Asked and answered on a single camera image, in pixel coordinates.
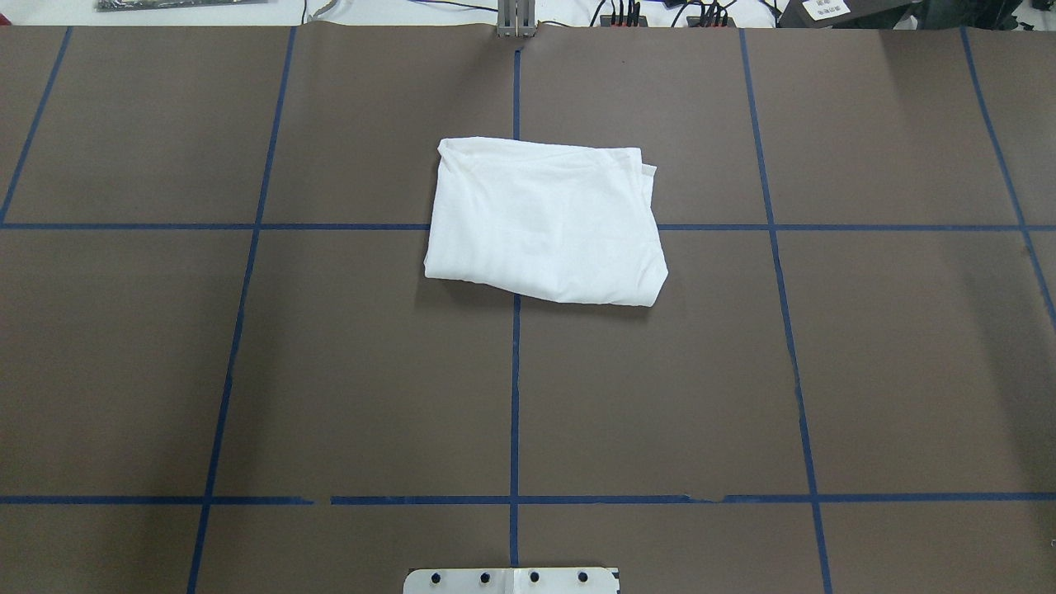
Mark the white long-sleeve printed shirt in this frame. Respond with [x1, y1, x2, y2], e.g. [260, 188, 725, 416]
[423, 138, 668, 307]

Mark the black power strip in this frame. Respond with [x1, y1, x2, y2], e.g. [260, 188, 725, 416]
[591, 1, 737, 29]

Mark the black box with label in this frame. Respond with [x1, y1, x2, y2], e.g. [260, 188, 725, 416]
[775, 1, 1023, 31]

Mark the grey aluminium frame post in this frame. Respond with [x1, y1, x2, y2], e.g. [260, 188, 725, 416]
[497, 0, 538, 38]

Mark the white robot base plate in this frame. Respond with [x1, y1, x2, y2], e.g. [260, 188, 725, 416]
[403, 567, 621, 593]

